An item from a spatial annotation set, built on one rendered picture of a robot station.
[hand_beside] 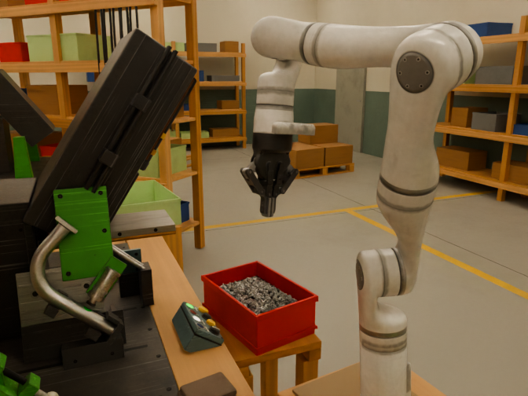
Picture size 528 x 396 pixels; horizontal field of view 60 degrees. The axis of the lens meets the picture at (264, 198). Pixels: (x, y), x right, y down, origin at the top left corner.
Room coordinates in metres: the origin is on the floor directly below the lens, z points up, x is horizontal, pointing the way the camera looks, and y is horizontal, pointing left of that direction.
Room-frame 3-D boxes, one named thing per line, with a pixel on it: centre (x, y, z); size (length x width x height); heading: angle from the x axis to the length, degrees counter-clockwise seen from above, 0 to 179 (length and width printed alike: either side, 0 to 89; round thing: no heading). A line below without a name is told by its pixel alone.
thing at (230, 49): (9.65, 1.93, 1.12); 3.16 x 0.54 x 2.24; 113
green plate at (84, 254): (1.04, 0.43, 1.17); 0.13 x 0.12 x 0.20; 22
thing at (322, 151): (7.50, -0.78, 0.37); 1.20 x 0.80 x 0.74; 121
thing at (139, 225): (1.19, 0.45, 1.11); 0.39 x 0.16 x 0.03; 112
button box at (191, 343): (1.02, 0.17, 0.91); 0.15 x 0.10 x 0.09; 22
